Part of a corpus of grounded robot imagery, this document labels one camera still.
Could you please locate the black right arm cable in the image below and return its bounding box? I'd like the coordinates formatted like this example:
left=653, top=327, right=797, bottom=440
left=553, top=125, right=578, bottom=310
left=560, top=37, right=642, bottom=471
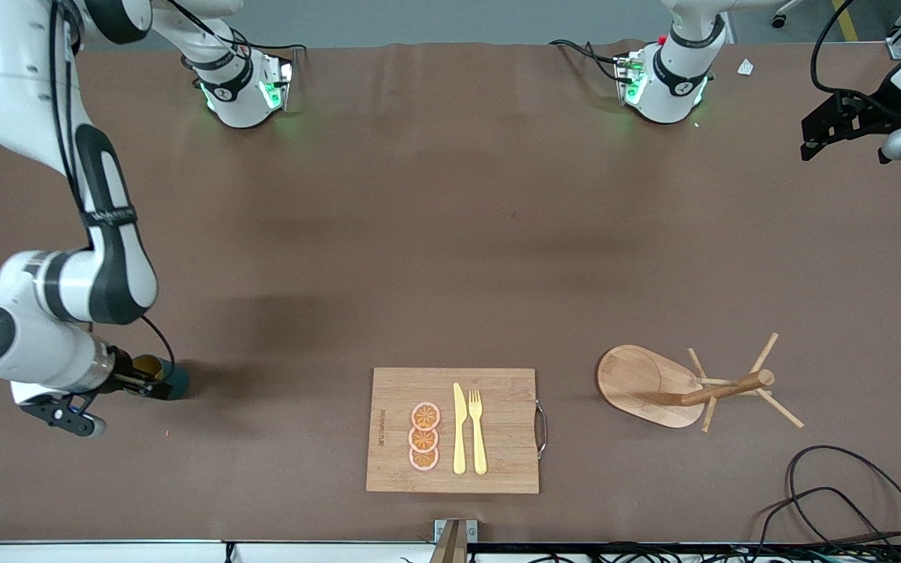
left=48, top=0, right=307, bottom=380

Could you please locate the yellow plastic fork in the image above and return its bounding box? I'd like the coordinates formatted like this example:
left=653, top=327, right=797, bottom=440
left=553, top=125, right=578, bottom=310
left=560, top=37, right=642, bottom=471
left=468, top=389, right=489, bottom=476

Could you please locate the black base cable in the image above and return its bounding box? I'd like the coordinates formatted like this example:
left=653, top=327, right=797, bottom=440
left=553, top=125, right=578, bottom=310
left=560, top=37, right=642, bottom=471
left=548, top=39, right=625, bottom=84

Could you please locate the metal bracket with wooden bar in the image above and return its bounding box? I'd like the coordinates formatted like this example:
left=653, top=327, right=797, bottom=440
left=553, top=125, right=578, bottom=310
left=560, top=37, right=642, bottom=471
left=429, top=518, right=479, bottom=563

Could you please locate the yellow plastic knife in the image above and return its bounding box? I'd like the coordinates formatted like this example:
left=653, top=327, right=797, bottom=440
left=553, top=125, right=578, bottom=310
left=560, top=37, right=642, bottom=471
left=452, top=382, right=468, bottom=475

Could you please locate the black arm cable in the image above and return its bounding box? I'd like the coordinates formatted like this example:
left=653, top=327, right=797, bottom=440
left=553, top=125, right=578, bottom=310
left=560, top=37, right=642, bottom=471
left=48, top=0, right=307, bottom=380
left=810, top=0, right=862, bottom=96

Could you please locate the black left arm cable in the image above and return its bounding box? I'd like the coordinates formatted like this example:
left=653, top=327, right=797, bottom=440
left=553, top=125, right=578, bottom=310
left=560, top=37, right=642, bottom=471
left=810, top=0, right=862, bottom=96

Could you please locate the black looped cable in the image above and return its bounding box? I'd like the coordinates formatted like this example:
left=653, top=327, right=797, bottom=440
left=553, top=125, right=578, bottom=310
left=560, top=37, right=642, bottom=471
left=756, top=486, right=901, bottom=563
left=785, top=445, right=901, bottom=552

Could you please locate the dark green ribbed mug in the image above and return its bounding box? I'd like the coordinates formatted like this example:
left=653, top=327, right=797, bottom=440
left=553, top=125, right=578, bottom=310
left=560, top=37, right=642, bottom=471
left=130, top=353, right=191, bottom=402

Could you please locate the bamboo cutting board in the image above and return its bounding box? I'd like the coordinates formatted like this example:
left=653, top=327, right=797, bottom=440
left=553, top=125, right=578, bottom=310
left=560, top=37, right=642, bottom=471
left=365, top=368, right=549, bottom=495

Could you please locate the wooden mug tree stand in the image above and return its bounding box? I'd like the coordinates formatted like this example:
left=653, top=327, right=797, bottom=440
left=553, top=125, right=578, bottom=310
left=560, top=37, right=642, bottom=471
left=596, top=332, right=805, bottom=434

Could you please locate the brown table cover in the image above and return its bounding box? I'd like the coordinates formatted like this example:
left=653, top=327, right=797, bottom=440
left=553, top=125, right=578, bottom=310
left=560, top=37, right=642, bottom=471
left=0, top=41, right=901, bottom=544

